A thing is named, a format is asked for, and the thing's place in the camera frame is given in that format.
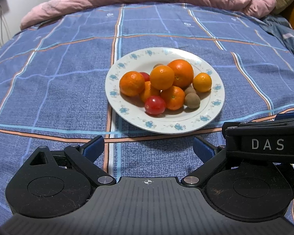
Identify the small mandarin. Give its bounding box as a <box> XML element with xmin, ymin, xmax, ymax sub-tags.
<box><xmin>192</xmin><ymin>72</ymin><xmax>212</xmax><ymax>93</ymax></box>
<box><xmin>139</xmin><ymin>81</ymin><xmax>161</xmax><ymax>103</ymax></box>

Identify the red tomato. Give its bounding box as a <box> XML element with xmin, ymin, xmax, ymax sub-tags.
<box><xmin>144</xmin><ymin>96</ymin><xmax>167</xmax><ymax>116</ymax></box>
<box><xmin>140</xmin><ymin>72</ymin><xmax>150</xmax><ymax>82</ymax></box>

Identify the bumpy mandarin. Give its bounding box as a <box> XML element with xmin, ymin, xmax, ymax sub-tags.
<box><xmin>119</xmin><ymin>71</ymin><xmax>145</xmax><ymax>97</ymax></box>

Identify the white floral plate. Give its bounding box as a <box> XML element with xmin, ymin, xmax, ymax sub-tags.
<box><xmin>105</xmin><ymin>47</ymin><xmax>225</xmax><ymax>134</ymax></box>

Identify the large orange on plate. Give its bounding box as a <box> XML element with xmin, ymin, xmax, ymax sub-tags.
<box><xmin>167</xmin><ymin>59</ymin><xmax>194</xmax><ymax>89</ymax></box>

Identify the blue grey blanket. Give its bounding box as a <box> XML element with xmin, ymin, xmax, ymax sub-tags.
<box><xmin>258</xmin><ymin>14</ymin><xmax>294</xmax><ymax>65</ymax></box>

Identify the small mandarin on plate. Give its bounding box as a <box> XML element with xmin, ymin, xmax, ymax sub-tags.
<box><xmin>139</xmin><ymin>81</ymin><xmax>161</xmax><ymax>103</ymax></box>

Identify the blue plaid bed sheet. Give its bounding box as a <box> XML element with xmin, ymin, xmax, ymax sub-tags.
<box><xmin>0</xmin><ymin>3</ymin><xmax>294</xmax><ymax>224</ymax></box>

